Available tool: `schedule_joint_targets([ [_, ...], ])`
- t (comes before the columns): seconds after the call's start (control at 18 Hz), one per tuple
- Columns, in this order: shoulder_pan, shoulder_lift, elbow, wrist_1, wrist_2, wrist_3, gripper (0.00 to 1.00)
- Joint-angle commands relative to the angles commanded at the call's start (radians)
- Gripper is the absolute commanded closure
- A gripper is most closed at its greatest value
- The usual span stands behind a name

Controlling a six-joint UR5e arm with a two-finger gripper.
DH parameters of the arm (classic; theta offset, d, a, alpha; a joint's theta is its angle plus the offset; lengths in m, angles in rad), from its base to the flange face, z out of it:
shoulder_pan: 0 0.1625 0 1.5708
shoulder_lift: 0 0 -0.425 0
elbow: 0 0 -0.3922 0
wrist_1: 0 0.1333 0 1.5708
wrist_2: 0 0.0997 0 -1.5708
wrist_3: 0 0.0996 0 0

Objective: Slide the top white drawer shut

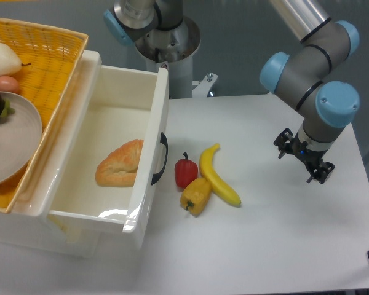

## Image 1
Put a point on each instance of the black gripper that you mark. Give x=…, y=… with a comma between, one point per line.
x=313, y=160

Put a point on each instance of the white top drawer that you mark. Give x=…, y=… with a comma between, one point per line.
x=125, y=105

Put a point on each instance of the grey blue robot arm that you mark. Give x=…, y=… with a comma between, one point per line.
x=327, y=108

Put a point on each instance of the white drawer cabinet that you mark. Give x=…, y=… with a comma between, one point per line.
x=29, y=223

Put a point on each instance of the yellow banana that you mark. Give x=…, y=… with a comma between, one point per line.
x=219, y=186

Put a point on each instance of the yellow bell pepper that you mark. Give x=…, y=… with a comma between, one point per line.
x=196, y=195

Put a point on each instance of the red bell pepper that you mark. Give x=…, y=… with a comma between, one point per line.
x=186, y=171

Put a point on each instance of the croissant bread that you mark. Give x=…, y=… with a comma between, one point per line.
x=120, y=167

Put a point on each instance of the yellow wicker basket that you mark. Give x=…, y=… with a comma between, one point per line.
x=52, y=55

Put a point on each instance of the grey plate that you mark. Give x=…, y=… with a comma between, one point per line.
x=20, y=135

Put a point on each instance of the pink egg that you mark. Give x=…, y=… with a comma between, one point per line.
x=9, y=84

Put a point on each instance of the white pear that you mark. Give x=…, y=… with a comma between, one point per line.
x=10, y=63

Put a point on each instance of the metal table bracket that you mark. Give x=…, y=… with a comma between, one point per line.
x=202, y=88

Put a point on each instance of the black top drawer handle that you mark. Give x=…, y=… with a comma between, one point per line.
x=162, y=162

